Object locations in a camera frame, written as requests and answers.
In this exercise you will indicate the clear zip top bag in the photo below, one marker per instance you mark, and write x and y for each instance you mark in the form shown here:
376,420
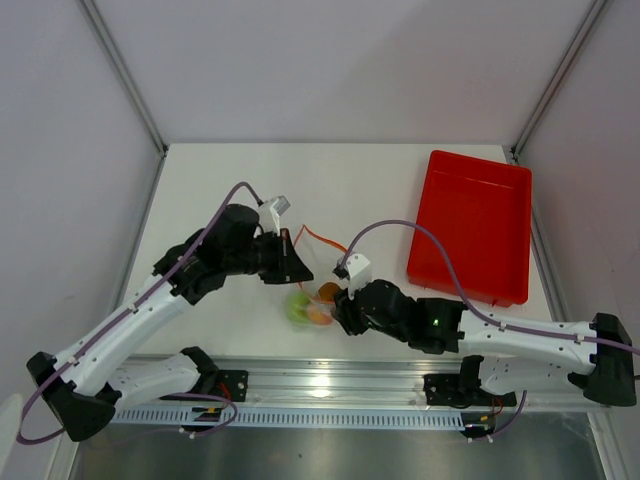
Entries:
320,254

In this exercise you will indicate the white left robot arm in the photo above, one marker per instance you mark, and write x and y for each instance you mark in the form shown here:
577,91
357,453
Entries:
114,339

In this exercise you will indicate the white slotted cable duct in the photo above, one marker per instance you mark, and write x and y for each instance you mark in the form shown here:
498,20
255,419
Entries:
243,416

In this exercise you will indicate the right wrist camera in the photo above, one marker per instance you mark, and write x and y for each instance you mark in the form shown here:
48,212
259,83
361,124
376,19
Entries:
356,270

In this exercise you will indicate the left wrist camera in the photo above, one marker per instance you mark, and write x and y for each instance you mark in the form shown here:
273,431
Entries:
270,213

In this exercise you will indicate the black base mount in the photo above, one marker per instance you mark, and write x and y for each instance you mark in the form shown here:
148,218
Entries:
230,384
447,390

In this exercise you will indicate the brown kiwi fruit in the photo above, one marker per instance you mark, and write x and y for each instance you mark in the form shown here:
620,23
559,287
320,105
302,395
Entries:
328,291

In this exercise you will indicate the peach fruit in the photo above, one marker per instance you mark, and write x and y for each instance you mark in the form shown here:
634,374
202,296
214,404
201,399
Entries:
318,316

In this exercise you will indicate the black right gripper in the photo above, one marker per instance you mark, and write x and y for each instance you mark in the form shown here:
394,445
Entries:
345,312

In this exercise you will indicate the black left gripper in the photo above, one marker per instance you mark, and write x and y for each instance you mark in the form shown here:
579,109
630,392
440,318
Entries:
288,262

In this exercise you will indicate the aluminium mounting rail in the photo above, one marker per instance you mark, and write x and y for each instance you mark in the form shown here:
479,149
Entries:
318,383

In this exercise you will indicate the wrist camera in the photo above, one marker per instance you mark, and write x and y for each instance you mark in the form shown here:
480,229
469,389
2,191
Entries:
356,270
270,213

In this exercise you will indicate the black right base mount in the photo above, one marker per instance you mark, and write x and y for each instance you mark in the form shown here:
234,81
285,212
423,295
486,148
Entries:
447,390

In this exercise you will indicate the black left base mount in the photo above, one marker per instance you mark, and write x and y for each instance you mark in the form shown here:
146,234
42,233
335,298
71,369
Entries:
230,384

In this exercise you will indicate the red plastic tray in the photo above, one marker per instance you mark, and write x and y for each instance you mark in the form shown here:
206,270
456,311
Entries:
480,211

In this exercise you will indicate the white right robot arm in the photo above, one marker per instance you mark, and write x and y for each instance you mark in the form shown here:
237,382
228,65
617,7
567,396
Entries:
500,354

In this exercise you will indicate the green apple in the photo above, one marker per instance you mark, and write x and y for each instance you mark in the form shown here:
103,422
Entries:
295,308

